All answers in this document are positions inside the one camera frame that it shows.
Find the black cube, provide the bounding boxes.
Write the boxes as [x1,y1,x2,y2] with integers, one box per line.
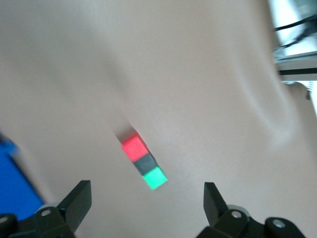
[133,153,159,176]

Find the green cube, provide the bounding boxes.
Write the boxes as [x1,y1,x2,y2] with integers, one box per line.
[142,166,169,191]

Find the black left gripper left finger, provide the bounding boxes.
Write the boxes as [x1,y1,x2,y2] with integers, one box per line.
[0,179,93,238]

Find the blue plastic bin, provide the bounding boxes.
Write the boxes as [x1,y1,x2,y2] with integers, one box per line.
[0,133,46,222]

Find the black cables bundle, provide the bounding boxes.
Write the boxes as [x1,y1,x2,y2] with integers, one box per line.
[273,13,317,48]

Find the red cube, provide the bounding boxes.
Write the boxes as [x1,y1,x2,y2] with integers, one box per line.
[121,132,150,163]

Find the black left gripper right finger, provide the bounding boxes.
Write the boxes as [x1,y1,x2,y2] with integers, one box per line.
[198,181,307,238]

